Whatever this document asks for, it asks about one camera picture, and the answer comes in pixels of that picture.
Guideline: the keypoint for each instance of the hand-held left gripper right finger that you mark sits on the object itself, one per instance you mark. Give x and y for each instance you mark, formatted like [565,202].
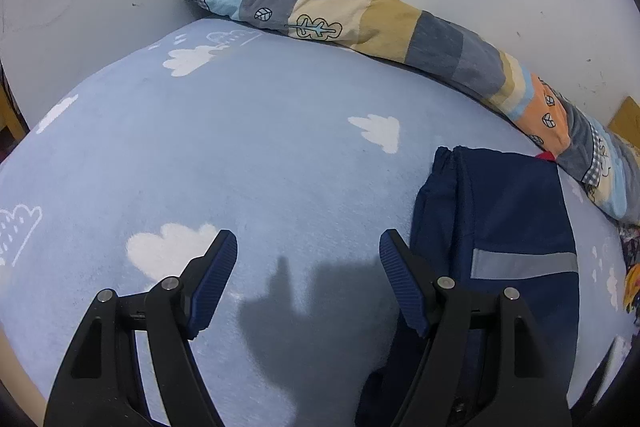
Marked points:
[400,277]

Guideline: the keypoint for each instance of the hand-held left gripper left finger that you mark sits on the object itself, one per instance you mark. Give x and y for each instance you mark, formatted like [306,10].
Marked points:
[215,279]

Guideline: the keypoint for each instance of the navy blue garment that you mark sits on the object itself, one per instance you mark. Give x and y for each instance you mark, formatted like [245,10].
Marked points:
[500,247]

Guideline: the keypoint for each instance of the light blue cloud blanket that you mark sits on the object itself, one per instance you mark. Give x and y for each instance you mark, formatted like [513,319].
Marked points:
[250,157]

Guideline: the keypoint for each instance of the colourful printed cloth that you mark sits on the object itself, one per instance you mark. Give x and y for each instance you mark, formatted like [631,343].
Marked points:
[631,272]

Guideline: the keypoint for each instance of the patchwork printed long pillow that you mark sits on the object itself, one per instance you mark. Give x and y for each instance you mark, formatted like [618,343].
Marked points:
[380,27]

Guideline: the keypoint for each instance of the yellow wooden board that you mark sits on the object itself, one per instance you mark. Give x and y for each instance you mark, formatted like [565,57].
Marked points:
[626,117]

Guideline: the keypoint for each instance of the wooden bed frame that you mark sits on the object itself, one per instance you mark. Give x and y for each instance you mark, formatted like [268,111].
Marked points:
[7,117]

